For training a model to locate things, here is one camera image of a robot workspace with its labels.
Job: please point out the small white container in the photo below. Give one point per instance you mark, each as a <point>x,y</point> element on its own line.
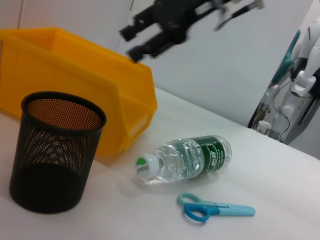
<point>264,126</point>

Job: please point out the black mesh pen holder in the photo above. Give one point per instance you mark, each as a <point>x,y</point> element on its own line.
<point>50,175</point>

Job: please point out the clear green-label water bottle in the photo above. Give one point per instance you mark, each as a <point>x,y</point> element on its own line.
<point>185,160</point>

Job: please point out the white teal background robot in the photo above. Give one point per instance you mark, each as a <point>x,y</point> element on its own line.
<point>305,82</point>

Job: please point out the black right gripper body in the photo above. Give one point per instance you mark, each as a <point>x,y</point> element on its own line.
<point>180,17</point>

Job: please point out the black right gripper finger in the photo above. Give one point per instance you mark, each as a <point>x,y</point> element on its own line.
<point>157,45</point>
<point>142,23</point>

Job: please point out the yellow plastic bin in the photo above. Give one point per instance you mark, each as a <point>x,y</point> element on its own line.
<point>75,75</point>

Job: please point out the blue capped scissors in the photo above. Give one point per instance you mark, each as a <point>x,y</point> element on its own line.
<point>232,210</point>

